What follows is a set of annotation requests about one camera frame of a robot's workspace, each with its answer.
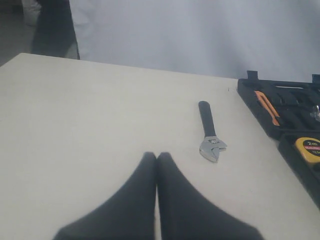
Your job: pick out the orange utility knife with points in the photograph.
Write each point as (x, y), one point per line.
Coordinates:
(266, 104)

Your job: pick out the adjustable wrench black handle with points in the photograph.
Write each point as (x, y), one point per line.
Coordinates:
(211, 145)

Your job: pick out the black metal stand pole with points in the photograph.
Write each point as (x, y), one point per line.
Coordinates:
(71, 35)

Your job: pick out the black electrical tape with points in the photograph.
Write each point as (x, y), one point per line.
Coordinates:
(315, 112)

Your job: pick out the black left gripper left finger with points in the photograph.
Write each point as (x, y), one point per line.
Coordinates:
(128, 215)

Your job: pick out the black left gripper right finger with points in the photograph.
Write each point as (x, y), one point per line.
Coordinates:
(185, 214)

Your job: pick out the yellow tape measure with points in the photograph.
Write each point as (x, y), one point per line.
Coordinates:
(309, 149)

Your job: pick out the black plastic tool case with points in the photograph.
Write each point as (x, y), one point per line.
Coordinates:
(293, 101)

